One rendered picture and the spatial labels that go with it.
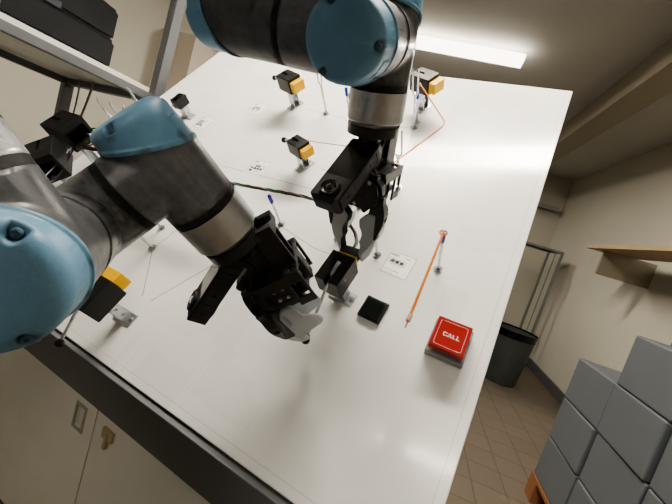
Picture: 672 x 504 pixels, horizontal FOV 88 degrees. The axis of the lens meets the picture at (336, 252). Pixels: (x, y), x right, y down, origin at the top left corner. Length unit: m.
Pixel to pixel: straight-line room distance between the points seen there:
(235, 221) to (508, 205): 0.54
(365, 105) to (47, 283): 0.37
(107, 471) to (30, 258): 0.67
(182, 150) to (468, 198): 0.55
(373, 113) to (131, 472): 0.71
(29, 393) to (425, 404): 0.83
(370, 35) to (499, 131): 0.62
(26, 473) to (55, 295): 0.89
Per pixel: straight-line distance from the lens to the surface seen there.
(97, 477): 0.88
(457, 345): 0.53
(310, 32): 0.36
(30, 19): 1.37
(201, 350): 0.64
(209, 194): 0.36
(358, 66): 0.34
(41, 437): 1.02
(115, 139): 0.35
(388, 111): 0.47
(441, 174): 0.79
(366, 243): 0.54
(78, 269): 0.23
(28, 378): 1.03
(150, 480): 0.76
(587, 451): 2.26
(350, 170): 0.46
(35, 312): 0.22
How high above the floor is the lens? 1.23
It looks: 6 degrees down
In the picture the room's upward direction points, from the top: 17 degrees clockwise
